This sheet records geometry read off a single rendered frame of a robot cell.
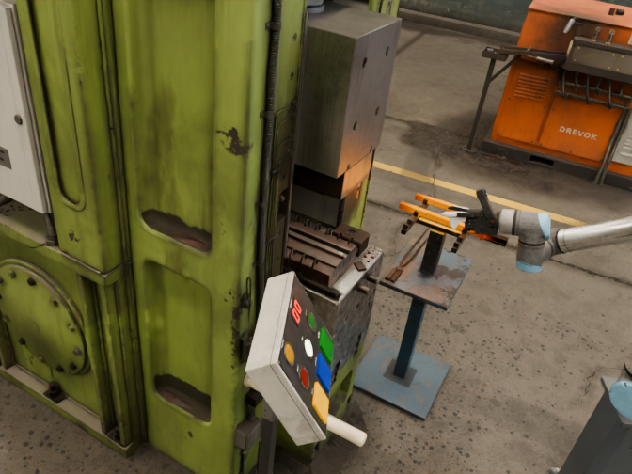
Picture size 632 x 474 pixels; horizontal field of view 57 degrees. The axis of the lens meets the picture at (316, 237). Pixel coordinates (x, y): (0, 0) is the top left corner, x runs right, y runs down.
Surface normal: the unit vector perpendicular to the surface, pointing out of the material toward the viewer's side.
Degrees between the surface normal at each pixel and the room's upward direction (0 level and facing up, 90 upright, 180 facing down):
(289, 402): 90
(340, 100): 90
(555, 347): 0
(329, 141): 90
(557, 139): 90
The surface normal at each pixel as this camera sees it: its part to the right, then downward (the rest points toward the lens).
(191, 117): -0.49, 0.43
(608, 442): -0.76, 0.30
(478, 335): 0.11, -0.82
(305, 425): -0.08, 0.55
